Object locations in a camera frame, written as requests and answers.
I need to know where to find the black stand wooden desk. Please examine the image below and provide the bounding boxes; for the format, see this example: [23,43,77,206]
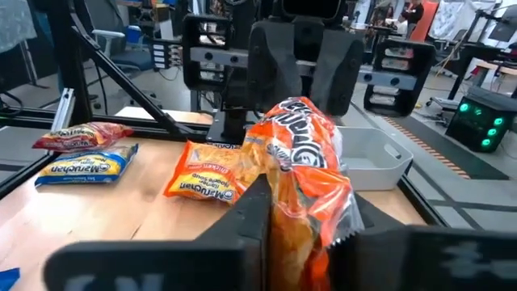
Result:
[446,7,517,102]

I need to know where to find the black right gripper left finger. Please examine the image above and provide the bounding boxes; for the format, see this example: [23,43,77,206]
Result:
[193,173,274,291]

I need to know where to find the red Maruchan ramen packet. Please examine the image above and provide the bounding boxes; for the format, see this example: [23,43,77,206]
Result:
[31,120,135,154]

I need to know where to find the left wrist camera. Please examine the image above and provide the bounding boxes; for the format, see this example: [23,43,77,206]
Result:
[280,0,344,20]

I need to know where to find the black hazard-striped floor mat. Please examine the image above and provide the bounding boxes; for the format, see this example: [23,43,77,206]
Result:
[381,115,511,181]

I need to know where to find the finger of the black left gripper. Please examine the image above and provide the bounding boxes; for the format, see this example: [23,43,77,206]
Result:
[246,19,304,114]
[309,27,365,118]

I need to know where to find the person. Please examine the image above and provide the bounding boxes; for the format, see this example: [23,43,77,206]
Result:
[399,0,425,41]

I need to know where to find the grey translucent plastic bin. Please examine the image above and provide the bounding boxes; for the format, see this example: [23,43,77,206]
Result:
[337,126,415,192]

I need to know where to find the black computer green lights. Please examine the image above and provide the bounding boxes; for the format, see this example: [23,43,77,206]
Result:
[443,86,517,154]

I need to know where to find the black rack white labels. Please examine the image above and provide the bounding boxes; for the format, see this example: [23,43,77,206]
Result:
[149,38,183,70]

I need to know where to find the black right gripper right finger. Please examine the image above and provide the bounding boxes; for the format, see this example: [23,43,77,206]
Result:
[327,193,410,291]

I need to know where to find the silver aluminium extrusion bar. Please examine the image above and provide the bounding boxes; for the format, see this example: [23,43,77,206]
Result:
[50,87,77,133]

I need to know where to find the office chair blue seat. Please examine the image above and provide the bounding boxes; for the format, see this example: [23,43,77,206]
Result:
[91,24,154,78]

